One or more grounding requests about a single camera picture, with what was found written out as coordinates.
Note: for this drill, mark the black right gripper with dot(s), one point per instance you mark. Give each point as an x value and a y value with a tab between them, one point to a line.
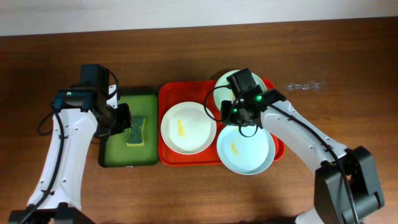
226	116

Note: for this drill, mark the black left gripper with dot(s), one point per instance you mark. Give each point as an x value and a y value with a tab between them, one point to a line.
125	116

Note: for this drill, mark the yellow green sponge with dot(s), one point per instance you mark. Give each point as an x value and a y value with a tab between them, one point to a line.
136	138

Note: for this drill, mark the light blue plate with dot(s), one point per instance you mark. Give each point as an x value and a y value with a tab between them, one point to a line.
249	151

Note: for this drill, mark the cream white plate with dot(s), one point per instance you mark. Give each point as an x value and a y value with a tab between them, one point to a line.
187	129

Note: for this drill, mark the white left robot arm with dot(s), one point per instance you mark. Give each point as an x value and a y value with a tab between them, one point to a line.
79	114

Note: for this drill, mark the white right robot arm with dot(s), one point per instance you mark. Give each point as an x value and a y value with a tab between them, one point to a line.
347	185

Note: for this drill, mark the red tray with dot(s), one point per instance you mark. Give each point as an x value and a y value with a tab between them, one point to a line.
171	94

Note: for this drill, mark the mint green plate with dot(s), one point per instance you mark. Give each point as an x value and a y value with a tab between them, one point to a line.
222	94

